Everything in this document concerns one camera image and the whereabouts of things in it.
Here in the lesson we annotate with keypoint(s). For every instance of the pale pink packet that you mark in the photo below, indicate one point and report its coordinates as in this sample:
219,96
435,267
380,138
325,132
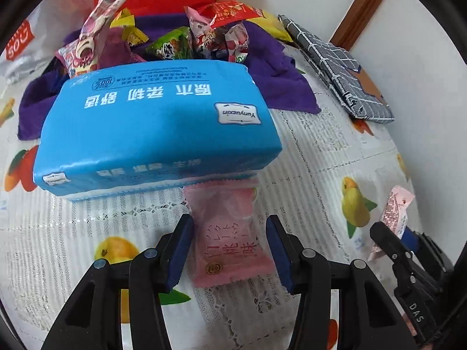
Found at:
396,204

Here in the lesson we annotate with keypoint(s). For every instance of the red snack packet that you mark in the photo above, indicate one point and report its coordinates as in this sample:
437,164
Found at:
226,11

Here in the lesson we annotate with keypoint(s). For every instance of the long pink white packet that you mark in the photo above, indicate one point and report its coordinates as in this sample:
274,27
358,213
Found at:
98,18

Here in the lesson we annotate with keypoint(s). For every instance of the green snack packet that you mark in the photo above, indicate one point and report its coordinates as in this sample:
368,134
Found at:
171,43

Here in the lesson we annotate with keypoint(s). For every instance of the purple towel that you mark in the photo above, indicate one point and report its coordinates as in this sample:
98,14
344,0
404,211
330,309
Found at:
284,80

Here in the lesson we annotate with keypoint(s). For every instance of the small pink white packet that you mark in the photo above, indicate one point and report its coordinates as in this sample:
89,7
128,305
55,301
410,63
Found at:
237,42

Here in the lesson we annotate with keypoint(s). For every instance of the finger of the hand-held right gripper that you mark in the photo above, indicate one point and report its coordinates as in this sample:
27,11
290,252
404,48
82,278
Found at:
410,238
383,237

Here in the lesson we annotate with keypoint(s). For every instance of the grey checked folded cloth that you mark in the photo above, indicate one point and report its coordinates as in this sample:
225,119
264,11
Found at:
328,62

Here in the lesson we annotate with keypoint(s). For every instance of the yellow chips bag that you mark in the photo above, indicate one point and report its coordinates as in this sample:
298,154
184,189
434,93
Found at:
271,23

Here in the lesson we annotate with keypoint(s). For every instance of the pink candy packet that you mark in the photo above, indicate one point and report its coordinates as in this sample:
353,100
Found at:
226,233

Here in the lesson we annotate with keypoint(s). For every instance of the blue tissue pack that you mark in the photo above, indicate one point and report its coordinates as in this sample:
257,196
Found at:
146,124

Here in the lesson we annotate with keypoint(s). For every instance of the pink mushroom print packet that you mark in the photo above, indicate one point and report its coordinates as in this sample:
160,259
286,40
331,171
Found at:
199,29

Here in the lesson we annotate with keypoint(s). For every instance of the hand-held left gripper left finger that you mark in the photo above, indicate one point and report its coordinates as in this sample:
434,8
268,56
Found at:
180,251

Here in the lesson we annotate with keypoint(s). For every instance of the white plastic bag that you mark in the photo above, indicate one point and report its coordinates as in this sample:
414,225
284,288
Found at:
22,54

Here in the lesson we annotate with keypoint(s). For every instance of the yellow snack packet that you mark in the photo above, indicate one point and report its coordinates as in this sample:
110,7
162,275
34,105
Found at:
129,31

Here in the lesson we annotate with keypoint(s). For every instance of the brown wooden door frame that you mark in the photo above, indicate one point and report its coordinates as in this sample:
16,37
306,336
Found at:
365,7

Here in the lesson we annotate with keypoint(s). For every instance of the large pink cartoon packet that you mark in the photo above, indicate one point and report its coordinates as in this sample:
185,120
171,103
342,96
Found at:
71,60

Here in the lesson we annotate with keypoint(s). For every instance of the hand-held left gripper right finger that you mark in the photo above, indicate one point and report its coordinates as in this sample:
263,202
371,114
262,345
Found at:
281,251

